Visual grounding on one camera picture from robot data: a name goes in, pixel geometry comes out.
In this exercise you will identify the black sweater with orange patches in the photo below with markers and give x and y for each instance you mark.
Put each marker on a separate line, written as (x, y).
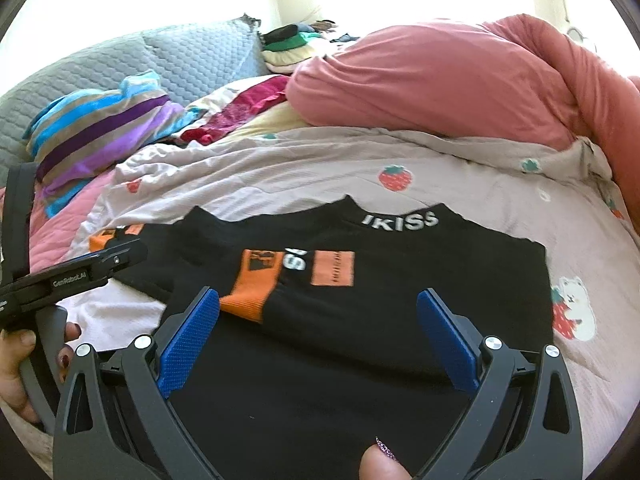
(310, 385)

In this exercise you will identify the person's left hand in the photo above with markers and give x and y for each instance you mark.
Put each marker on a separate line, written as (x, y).
(12, 375)

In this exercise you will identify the striped blue purple cloth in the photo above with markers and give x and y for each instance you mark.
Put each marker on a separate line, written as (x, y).
(100, 135)

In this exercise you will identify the person's right hand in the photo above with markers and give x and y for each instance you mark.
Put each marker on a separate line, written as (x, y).
(382, 465)

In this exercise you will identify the pink quilted blanket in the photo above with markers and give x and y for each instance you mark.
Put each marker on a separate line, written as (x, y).
(65, 230)

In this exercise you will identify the strawberry print quilt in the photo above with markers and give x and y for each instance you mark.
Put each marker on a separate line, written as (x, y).
(450, 175)

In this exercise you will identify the pink duvet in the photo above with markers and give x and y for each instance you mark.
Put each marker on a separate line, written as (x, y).
(425, 85)

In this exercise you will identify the cream yellow cloth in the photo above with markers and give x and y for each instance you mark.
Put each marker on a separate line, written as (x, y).
(270, 117)

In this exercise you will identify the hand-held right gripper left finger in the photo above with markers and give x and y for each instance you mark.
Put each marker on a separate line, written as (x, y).
(190, 340)

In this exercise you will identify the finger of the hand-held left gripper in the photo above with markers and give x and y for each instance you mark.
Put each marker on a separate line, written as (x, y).
(117, 260)

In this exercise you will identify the dark red cloth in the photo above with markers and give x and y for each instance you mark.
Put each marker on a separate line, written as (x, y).
(240, 105)

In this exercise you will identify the stack of folded clothes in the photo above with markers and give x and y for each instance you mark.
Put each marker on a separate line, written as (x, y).
(290, 45)

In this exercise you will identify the grey quilted pillow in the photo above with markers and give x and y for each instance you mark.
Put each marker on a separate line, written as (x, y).
(190, 55)

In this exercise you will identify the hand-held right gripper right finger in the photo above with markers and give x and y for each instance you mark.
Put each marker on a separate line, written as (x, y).
(450, 335)

